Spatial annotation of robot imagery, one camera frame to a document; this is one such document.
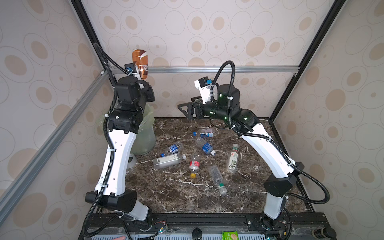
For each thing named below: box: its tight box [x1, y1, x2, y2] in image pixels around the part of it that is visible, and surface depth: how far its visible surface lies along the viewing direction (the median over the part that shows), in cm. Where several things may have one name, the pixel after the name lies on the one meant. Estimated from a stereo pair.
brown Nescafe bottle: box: [132, 49, 149, 80], surface depth 58 cm
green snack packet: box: [222, 230, 239, 240], surface depth 71 cm
